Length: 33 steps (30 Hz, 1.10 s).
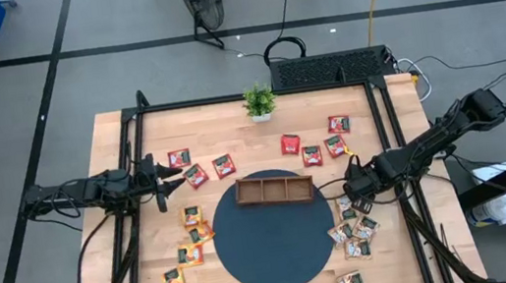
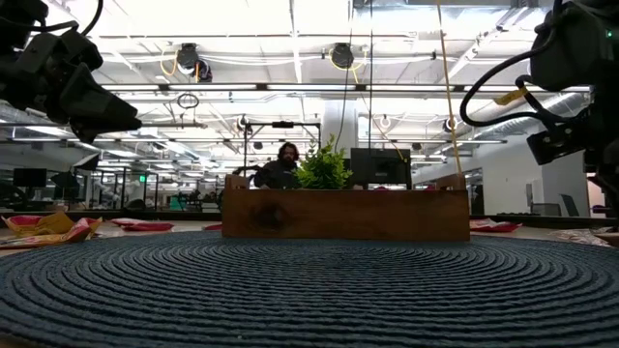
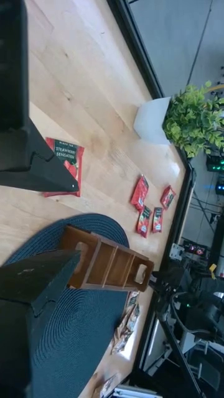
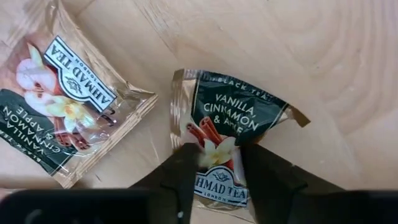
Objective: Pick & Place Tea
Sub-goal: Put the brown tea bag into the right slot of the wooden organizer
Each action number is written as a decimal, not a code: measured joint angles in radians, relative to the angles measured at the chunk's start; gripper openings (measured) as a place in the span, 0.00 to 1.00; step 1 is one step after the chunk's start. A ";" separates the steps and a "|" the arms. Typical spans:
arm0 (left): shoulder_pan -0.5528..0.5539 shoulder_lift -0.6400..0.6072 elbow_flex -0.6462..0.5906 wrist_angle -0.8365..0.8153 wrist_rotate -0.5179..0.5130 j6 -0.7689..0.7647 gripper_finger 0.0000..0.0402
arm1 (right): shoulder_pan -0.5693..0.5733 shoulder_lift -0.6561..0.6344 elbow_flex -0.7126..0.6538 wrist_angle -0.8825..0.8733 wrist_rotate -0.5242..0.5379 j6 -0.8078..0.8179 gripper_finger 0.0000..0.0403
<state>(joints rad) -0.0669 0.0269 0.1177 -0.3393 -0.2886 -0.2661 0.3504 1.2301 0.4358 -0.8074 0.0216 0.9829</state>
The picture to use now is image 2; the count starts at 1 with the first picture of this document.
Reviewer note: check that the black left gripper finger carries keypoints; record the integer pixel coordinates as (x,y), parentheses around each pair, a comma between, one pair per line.
(92,135)
(97,106)

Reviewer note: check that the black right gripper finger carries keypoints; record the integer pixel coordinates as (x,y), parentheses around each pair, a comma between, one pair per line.
(611,198)

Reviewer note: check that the gold vanilla tea packet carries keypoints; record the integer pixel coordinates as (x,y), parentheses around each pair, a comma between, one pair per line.
(578,236)

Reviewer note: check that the red strawberry tea packet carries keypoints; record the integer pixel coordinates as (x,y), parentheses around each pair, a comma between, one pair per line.
(213,227)
(481,222)
(505,227)
(126,221)
(152,226)

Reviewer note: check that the wooden tea organizer box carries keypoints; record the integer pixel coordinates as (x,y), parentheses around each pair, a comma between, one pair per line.
(338,215)

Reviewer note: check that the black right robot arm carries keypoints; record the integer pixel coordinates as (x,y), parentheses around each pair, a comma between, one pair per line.
(580,43)

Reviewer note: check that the orange tea packet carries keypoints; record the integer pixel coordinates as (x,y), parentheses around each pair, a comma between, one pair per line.
(72,234)
(38,223)

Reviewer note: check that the black studio softbox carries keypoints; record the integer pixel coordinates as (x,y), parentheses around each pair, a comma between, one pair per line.
(87,162)

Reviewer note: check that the grey office chair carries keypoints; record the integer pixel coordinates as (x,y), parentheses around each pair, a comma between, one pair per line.
(569,205)

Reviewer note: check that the black monitor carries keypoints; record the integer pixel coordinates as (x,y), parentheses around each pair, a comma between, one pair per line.
(29,178)
(382,166)

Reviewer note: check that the person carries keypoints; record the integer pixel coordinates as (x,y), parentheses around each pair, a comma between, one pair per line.
(280,174)

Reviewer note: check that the ceiling light strip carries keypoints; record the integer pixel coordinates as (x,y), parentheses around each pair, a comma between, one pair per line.
(309,87)

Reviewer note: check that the green plant in white pot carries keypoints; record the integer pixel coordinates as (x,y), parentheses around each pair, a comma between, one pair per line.
(321,169)

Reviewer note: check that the round blue woven placemat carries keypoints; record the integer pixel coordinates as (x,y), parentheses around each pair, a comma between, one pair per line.
(309,290)

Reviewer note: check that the silver ventilation duct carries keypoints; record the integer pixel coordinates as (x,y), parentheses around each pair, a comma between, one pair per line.
(570,104)

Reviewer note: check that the black metal table frame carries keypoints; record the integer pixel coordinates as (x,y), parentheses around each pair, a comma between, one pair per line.
(193,215)

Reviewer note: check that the black camera rig frame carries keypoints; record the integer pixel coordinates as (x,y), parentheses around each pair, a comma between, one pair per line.
(283,124)

